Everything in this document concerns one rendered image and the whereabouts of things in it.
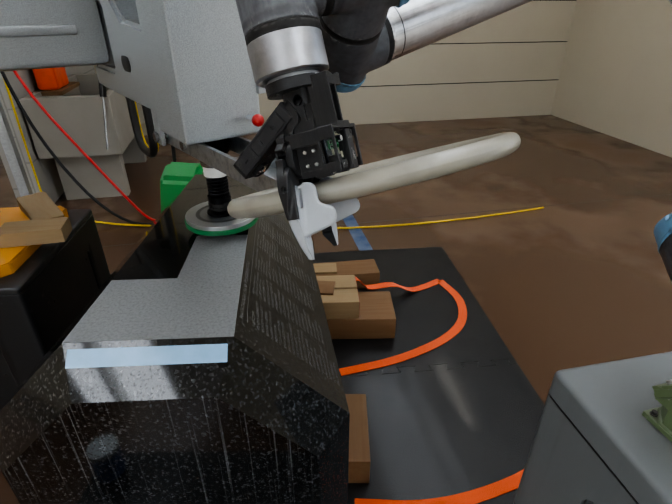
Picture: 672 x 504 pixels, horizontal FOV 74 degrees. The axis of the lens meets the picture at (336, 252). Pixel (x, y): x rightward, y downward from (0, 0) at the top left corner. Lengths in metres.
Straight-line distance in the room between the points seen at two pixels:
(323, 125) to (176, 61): 0.69
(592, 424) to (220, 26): 1.14
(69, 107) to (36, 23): 2.33
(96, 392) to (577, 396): 0.94
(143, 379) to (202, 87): 0.69
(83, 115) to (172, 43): 2.94
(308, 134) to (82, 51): 1.36
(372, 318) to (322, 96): 1.76
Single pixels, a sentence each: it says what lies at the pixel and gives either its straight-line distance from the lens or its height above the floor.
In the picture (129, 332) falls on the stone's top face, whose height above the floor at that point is 0.87.
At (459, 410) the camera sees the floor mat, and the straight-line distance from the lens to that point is 2.03.
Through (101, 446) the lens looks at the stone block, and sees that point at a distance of 1.17.
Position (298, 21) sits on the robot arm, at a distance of 0.55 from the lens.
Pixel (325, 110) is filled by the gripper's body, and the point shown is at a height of 1.38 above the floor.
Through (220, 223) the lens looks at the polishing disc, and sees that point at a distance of 1.35.
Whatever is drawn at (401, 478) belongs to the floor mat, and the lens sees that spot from 1.79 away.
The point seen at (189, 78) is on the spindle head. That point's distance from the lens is 1.20.
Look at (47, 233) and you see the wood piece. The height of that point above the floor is 0.82.
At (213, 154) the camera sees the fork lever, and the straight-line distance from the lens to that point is 1.19.
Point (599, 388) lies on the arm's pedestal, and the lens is 1.02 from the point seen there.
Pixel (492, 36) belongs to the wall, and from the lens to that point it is 6.97.
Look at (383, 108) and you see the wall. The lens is 6.50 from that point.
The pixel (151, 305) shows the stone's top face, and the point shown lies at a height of 0.87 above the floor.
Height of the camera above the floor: 1.49
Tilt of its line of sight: 29 degrees down
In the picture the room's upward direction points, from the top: straight up
